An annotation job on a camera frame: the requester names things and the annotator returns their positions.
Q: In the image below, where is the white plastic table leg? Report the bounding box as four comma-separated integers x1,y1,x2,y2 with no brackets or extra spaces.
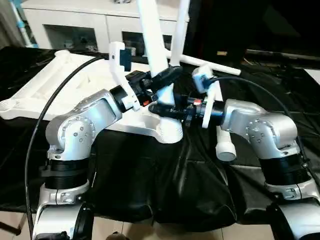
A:
136,0,186,145
165,49,242,77
207,79,237,162
169,0,192,67

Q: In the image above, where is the white plastic table top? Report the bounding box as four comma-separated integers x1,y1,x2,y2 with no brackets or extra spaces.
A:
0,49,187,145

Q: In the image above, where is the white glass-door cabinet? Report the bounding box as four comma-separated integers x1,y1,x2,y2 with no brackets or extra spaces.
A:
20,0,192,57

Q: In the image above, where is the dark black cabinet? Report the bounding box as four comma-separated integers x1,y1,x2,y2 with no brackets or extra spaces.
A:
187,0,320,63

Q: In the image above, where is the white flat side panel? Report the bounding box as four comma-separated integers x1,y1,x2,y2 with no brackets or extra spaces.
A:
306,67,320,85

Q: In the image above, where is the grey curtain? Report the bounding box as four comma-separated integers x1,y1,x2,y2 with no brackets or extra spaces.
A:
0,0,22,50

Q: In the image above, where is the grey metal table leg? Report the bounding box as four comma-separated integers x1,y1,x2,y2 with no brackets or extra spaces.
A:
0,220,23,237

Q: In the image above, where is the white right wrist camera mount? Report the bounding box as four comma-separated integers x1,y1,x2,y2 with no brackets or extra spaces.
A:
192,63,224,129

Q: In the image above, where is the white blue mop handle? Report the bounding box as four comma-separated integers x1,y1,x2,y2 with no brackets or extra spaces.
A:
11,0,40,49

